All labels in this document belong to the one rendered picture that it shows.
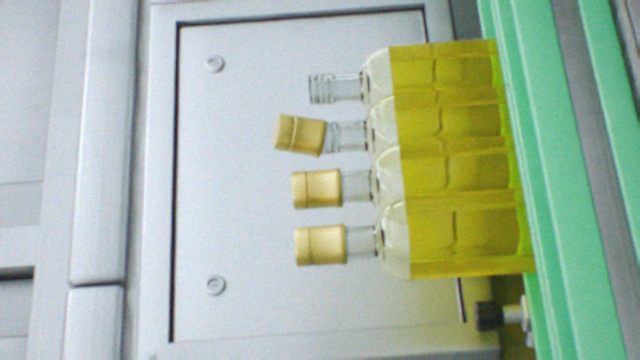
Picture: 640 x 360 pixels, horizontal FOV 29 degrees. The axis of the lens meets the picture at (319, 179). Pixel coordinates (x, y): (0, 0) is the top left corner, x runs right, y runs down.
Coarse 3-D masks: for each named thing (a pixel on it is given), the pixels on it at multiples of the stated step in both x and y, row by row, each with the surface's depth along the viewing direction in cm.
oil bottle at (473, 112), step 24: (408, 96) 114; (432, 96) 114; (456, 96) 114; (480, 96) 113; (504, 96) 113; (384, 120) 113; (408, 120) 112; (432, 120) 112; (456, 120) 112; (480, 120) 112; (504, 120) 112; (384, 144) 112
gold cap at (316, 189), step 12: (336, 168) 111; (300, 180) 110; (312, 180) 110; (324, 180) 110; (336, 180) 110; (300, 192) 110; (312, 192) 110; (324, 192) 110; (336, 192) 110; (300, 204) 110; (312, 204) 111; (324, 204) 111; (336, 204) 111
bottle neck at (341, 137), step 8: (360, 120) 115; (328, 128) 114; (336, 128) 114; (344, 128) 114; (352, 128) 114; (360, 128) 114; (328, 136) 114; (336, 136) 114; (344, 136) 114; (352, 136) 114; (360, 136) 114; (328, 144) 114; (336, 144) 114; (344, 144) 114; (352, 144) 114; (360, 144) 114; (328, 152) 114; (336, 152) 115; (344, 152) 115
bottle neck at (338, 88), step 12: (336, 72) 118; (348, 72) 118; (312, 84) 117; (324, 84) 117; (336, 84) 117; (348, 84) 117; (312, 96) 117; (324, 96) 117; (336, 96) 117; (348, 96) 117; (360, 96) 117
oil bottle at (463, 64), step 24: (384, 48) 117; (408, 48) 117; (432, 48) 117; (456, 48) 117; (480, 48) 117; (360, 72) 118; (384, 72) 116; (408, 72) 116; (432, 72) 115; (456, 72) 115; (480, 72) 115; (384, 96) 115
